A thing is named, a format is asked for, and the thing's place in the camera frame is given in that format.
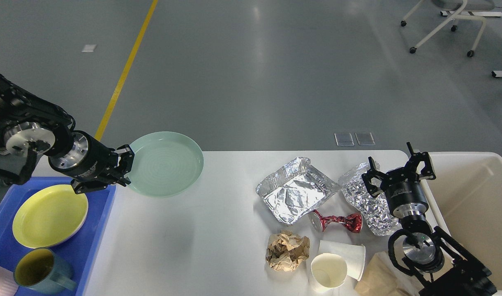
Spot right floor plate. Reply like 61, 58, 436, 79
355, 132, 376, 146

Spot square aluminium foil tray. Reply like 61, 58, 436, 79
256, 157, 339, 226

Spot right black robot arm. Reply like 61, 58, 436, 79
362, 143, 497, 296

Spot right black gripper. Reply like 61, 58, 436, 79
361, 142, 437, 218

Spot brown paper bag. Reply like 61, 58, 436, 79
354, 252, 413, 296

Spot yellow plate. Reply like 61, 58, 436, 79
12, 184, 89, 249

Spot blue plastic tray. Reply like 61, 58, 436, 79
0, 177, 116, 296

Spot pink ribbed mug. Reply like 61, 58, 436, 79
0, 266, 19, 296

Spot white floor label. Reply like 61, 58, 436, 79
81, 44, 97, 53

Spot crumpled brown paper ball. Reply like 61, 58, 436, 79
265, 230, 310, 272

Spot mint green plate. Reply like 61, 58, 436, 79
127, 131, 204, 197

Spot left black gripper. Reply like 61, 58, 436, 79
48, 130, 135, 194

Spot dark teal mug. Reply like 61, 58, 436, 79
14, 248, 78, 295

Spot white rolling chair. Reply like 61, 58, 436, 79
409, 0, 495, 58

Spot beige plastic bin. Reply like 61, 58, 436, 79
420, 153, 502, 292

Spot crushed red can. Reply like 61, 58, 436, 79
308, 210, 363, 234

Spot left floor plate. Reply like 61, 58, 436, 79
334, 132, 355, 147

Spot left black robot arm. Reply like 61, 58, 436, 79
0, 74, 135, 194

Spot crumpled aluminium foil sheet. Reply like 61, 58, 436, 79
338, 162, 400, 236

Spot lying white paper cup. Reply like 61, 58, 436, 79
319, 240, 366, 281

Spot floor plate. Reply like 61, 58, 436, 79
355, 132, 376, 146
334, 132, 355, 147

